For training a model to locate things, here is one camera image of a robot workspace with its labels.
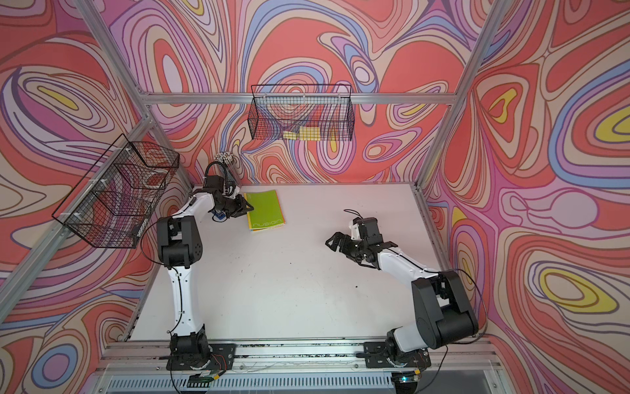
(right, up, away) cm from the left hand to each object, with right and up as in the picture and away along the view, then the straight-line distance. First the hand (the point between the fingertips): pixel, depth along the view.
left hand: (253, 208), depth 105 cm
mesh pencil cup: (-12, +22, 0) cm, 25 cm away
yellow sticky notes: (+24, +28, -15) cm, 40 cm away
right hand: (+35, -16, -17) cm, 42 cm away
